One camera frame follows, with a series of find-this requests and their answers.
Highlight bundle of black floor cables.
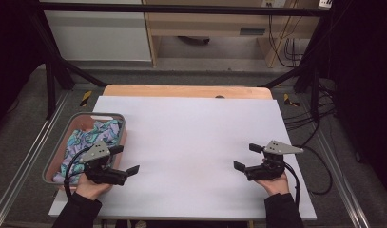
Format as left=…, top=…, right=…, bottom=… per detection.
left=282, top=83, right=338, bottom=131

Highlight purple seahorse print swimsuit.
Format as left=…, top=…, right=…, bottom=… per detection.
left=52, top=119, right=124, bottom=184

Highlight yellow clamp left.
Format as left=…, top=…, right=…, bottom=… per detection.
left=80, top=90, right=93, bottom=107

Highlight aluminium floor rail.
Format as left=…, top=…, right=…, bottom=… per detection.
left=0, top=91, right=70, bottom=228
left=314, top=126, right=371, bottom=228

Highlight black cables under desk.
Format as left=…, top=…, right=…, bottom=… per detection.
left=268, top=15, right=304, bottom=68

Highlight white cabinet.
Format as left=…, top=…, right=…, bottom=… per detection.
left=43, top=0, right=152, bottom=62

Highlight pink basket with grey rim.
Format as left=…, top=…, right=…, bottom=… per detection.
left=42, top=112, right=128, bottom=191

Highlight yellow clamp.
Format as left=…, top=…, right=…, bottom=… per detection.
left=80, top=90, right=93, bottom=107
left=282, top=92, right=301, bottom=107

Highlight black looped floor cable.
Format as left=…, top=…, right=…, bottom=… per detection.
left=292, top=129, right=334, bottom=196

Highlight light wooden desk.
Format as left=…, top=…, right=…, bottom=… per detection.
left=142, top=0, right=322, bottom=68

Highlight black metal crossbar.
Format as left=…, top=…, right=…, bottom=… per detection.
left=38, top=1, right=328, bottom=17

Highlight black metal stand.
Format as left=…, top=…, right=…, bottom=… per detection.
left=29, top=12, right=108, bottom=121
left=261, top=15, right=333, bottom=123

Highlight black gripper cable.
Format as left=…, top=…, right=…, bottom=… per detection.
left=63, top=146, right=91, bottom=201
left=284, top=162, right=301, bottom=208

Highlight wooden table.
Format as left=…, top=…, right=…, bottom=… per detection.
left=102, top=84, right=274, bottom=100

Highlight white board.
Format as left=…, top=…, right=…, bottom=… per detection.
left=48, top=95, right=319, bottom=221

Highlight person's left hand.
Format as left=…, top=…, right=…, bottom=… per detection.
left=75, top=172, right=115, bottom=201

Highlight yellow cable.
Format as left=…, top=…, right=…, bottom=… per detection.
left=270, top=0, right=300, bottom=68

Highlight yellow clamp right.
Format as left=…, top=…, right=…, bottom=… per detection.
left=282, top=92, right=301, bottom=107

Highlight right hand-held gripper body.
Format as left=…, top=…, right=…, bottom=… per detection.
left=244, top=140, right=304, bottom=181

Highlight person's right hand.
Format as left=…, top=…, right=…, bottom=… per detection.
left=254, top=172, right=291, bottom=197

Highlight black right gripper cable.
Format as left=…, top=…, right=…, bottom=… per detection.
left=284, top=162, right=301, bottom=208

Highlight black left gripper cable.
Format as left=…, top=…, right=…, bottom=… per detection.
left=63, top=146, right=91, bottom=201

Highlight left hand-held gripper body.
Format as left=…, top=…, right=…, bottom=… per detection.
left=79, top=141, right=128, bottom=186

